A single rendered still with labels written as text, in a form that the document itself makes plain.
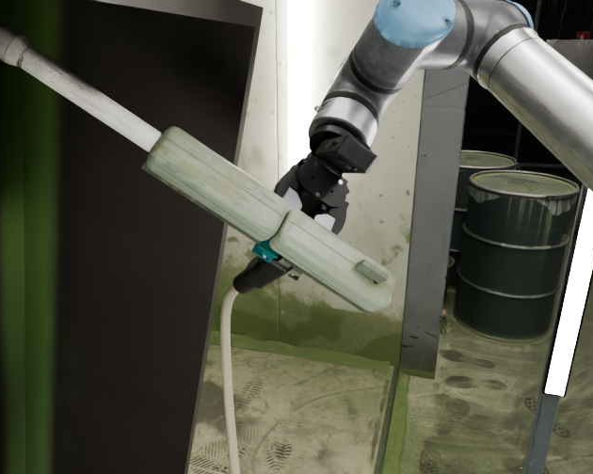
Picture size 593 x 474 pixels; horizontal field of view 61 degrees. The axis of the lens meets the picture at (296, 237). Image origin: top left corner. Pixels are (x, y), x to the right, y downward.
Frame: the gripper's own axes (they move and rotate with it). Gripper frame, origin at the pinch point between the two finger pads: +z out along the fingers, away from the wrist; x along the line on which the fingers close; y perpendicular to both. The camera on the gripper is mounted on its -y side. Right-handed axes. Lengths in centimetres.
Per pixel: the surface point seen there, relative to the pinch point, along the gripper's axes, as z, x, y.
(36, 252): 3, 28, 43
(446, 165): -130, -74, 93
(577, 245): -66, -80, 28
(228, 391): 10.5, -10.4, 31.5
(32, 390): 22, 16, 64
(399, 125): -135, -48, 97
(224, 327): 3.2, -3.6, 26.0
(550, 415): -36, -117, 61
